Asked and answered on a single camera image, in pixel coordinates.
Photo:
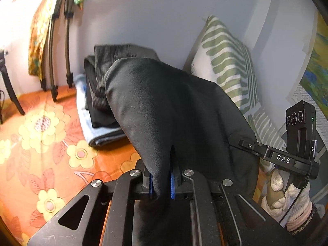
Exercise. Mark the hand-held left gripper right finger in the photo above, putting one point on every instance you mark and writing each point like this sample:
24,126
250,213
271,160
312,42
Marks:
172,188

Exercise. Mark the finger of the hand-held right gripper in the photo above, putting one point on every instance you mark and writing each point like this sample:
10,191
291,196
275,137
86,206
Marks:
248,146

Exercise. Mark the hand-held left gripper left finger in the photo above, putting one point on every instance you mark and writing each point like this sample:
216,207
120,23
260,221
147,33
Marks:
151,187

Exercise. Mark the dark green pants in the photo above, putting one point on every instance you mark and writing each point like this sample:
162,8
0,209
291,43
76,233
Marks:
166,107

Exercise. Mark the person's right hand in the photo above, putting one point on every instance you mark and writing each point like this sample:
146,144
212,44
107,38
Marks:
297,202

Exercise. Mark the green striped pillow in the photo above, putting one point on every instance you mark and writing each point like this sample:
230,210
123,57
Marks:
225,56
269,128

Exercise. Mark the framed painting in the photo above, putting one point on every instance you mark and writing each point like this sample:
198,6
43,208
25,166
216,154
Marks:
316,69

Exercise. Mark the folded light blue towel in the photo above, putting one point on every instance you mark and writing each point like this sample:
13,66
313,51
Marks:
102,135

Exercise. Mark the folded black garment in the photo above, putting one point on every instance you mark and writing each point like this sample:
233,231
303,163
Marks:
100,117

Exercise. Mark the orange floral blanket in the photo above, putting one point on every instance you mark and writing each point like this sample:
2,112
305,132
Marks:
38,146

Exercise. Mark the black tripod legs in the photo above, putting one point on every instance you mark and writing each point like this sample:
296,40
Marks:
10,89

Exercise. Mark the yellow floral cloth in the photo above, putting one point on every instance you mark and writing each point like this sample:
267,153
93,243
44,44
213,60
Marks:
38,30

